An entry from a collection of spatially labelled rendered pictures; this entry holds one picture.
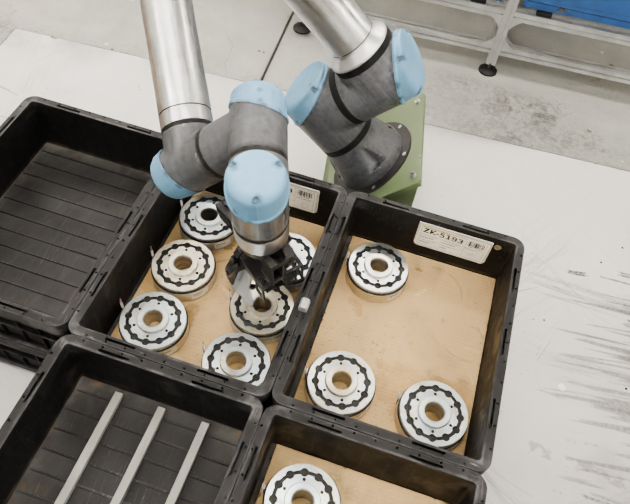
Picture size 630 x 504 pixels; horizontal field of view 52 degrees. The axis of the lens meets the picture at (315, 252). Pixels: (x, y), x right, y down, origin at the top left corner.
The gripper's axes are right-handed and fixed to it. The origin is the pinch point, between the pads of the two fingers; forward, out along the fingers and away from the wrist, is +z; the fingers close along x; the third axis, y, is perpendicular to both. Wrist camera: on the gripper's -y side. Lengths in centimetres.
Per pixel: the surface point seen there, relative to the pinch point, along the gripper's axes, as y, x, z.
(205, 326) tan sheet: 3.1, -12.3, -0.8
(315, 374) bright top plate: 19.7, -2.6, -4.6
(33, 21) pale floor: -191, -2, 116
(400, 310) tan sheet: 17.4, 16.1, 2.0
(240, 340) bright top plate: 9.0, -9.1, -4.0
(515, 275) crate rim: 24.2, 32.0, -6.2
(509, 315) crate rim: 28.8, 26.0, -8.3
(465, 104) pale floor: -60, 128, 118
